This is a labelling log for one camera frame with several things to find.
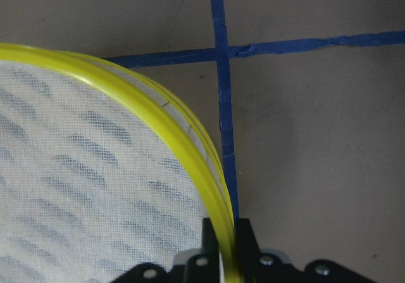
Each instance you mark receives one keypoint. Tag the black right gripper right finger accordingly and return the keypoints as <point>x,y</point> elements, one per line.
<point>247,250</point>

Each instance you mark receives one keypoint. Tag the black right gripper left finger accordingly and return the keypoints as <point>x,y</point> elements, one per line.
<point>205,265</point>

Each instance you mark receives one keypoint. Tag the white mesh steamer cloth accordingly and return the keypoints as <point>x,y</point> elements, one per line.
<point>87,189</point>

